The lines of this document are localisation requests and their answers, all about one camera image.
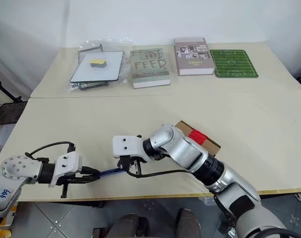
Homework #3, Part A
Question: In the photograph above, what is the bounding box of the clear plastic bag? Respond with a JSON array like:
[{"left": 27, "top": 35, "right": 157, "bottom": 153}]
[{"left": 65, "top": 37, "right": 135, "bottom": 94}]

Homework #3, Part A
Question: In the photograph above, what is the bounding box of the brown cardboard box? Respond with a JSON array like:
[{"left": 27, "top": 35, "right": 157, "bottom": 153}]
[{"left": 173, "top": 120, "right": 222, "bottom": 158}]

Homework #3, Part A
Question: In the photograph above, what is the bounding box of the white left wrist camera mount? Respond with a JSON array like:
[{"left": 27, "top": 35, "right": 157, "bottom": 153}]
[{"left": 48, "top": 151, "right": 83, "bottom": 188}]

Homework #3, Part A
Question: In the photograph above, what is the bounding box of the blue pen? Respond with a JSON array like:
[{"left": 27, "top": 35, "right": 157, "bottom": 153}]
[{"left": 99, "top": 167, "right": 124, "bottom": 178}]

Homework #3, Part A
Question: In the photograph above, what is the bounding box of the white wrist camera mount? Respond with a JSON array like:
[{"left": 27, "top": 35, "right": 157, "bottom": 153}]
[
  {"left": 112, "top": 135, "right": 151, "bottom": 164},
  {"left": 48, "top": 151, "right": 83, "bottom": 188}
]

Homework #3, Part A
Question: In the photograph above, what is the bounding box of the thick brown book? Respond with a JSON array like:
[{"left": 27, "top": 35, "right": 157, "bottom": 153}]
[{"left": 174, "top": 37, "right": 215, "bottom": 76}]

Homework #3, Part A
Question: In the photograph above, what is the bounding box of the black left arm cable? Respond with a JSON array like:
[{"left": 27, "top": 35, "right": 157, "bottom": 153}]
[{"left": 24, "top": 141, "right": 77, "bottom": 162}]

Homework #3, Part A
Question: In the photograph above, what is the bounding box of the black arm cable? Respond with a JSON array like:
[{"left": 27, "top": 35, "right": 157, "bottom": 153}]
[
  {"left": 126, "top": 169, "right": 188, "bottom": 179},
  {"left": 24, "top": 141, "right": 77, "bottom": 162}
]

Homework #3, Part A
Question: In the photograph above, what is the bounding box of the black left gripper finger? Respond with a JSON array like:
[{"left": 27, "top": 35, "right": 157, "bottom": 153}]
[
  {"left": 78, "top": 175, "right": 103, "bottom": 184},
  {"left": 82, "top": 167, "right": 103, "bottom": 176}
]

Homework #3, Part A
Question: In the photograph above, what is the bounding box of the black tripod stand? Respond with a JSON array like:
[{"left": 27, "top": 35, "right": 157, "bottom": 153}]
[{"left": 0, "top": 76, "right": 23, "bottom": 104}]

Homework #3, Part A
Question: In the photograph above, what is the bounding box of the printed cards stack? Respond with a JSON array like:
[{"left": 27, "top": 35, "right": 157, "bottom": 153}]
[{"left": 70, "top": 81, "right": 110, "bottom": 92}]

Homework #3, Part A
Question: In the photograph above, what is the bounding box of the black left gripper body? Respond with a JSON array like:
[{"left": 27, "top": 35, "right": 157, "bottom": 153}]
[{"left": 58, "top": 166, "right": 92, "bottom": 199}]

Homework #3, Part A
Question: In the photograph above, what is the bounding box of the green Feed book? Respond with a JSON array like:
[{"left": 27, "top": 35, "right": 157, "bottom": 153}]
[{"left": 129, "top": 47, "right": 172, "bottom": 89}]

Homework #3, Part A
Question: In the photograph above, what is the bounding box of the red tape strip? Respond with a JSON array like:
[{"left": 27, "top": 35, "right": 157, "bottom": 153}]
[{"left": 189, "top": 128, "right": 208, "bottom": 145}]

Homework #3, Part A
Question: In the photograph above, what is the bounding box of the green soccer field mat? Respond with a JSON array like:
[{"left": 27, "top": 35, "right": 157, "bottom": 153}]
[{"left": 209, "top": 49, "right": 259, "bottom": 79}]

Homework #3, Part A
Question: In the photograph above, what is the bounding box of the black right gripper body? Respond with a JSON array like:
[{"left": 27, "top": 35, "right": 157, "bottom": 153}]
[{"left": 119, "top": 154, "right": 144, "bottom": 173}]

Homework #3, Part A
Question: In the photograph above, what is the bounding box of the yellow sponge eraser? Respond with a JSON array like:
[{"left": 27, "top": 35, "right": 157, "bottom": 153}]
[{"left": 89, "top": 58, "right": 109, "bottom": 69}]

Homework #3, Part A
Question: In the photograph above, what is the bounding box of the black mesh tray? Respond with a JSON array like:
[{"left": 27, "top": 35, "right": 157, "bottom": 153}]
[{"left": 0, "top": 101, "right": 27, "bottom": 126}]

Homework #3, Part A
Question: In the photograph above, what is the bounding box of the small white whiteboard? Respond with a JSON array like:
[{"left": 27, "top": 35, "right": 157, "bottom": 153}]
[{"left": 69, "top": 50, "right": 124, "bottom": 84}]

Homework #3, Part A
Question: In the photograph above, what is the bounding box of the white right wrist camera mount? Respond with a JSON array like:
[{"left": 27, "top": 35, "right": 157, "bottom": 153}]
[{"left": 112, "top": 135, "right": 151, "bottom": 164}]

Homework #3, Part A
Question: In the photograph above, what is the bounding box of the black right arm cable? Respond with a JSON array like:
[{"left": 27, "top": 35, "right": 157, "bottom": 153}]
[{"left": 126, "top": 169, "right": 188, "bottom": 179}]

